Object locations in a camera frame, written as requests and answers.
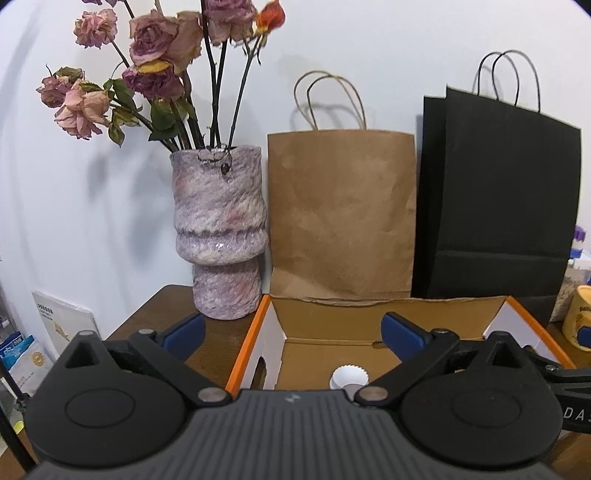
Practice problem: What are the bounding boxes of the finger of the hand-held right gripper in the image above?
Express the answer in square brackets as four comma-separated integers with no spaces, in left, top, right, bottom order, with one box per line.
[525,349,591,385]

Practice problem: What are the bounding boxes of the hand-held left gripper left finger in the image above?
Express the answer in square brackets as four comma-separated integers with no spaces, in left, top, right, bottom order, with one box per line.
[65,311,232,409]

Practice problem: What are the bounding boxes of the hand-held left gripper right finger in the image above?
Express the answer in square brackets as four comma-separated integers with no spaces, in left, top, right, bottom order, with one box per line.
[355,311,525,409]

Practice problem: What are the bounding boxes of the white ribbed bottle cap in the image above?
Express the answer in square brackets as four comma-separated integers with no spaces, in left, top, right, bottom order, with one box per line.
[329,364,370,391]

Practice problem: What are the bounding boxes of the red cardboard box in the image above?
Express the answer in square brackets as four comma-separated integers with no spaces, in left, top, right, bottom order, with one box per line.
[225,294,578,402]

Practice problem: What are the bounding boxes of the yellow bear mug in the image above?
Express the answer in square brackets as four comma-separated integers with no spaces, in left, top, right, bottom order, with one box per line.
[562,285,591,352]

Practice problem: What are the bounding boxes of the clear food container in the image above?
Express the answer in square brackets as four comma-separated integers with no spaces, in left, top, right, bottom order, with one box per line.
[549,265,591,324]

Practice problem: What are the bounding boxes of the purple ceramic vase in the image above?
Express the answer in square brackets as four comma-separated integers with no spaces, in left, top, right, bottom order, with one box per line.
[169,144,269,320]

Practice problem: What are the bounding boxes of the white booklet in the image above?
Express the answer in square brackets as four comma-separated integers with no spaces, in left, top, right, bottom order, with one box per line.
[32,290,100,361]

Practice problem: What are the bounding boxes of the purple lid jar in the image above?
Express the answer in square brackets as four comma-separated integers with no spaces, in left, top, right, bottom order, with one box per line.
[571,224,591,260]

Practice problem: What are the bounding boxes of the brown paper bag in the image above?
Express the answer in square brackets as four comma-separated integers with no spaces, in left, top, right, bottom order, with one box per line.
[267,71,417,302]

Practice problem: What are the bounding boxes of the black paper bag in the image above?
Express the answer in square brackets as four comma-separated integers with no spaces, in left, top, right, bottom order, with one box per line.
[411,50,583,324]

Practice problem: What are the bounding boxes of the blue white packets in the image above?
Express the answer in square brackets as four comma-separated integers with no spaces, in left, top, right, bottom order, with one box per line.
[0,332,48,398]

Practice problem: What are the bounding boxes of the black tripod stand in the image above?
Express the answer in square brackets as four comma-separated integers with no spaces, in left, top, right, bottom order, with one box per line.
[0,355,38,472]

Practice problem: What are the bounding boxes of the dried roses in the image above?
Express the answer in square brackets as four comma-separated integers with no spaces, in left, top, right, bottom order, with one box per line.
[37,0,287,153]

